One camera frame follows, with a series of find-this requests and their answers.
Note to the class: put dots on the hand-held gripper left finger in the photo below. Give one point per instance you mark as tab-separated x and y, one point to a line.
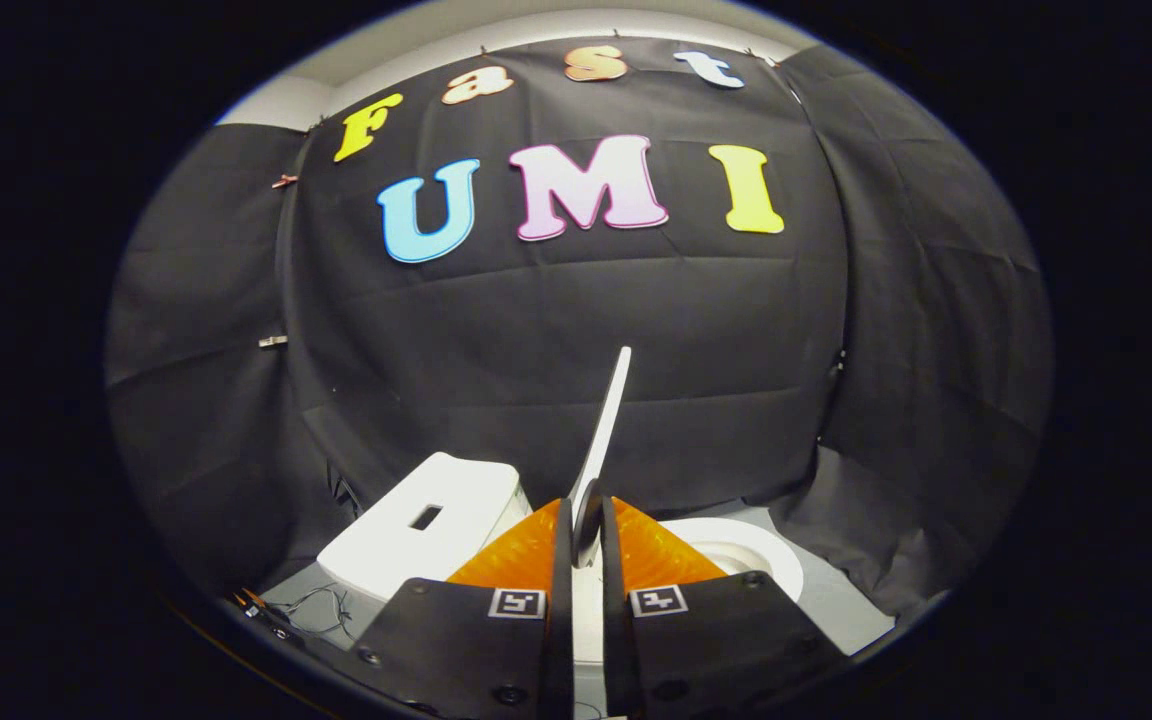
561	610

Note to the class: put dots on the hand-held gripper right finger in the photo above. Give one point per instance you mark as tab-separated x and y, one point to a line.
614	610

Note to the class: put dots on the black lid lifter tab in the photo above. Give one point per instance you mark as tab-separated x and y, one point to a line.
588	520

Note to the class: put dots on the white toilet lid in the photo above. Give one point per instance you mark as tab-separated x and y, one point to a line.
609	420

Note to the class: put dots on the white toilet bowl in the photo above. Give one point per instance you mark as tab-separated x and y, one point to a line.
746	560

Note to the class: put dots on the black backdrop cloth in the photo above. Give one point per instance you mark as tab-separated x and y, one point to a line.
536	330

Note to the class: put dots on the silver cloth clip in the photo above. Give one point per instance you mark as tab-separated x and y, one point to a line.
273	342

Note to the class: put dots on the orange cloth clip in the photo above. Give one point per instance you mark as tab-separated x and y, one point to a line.
284	182

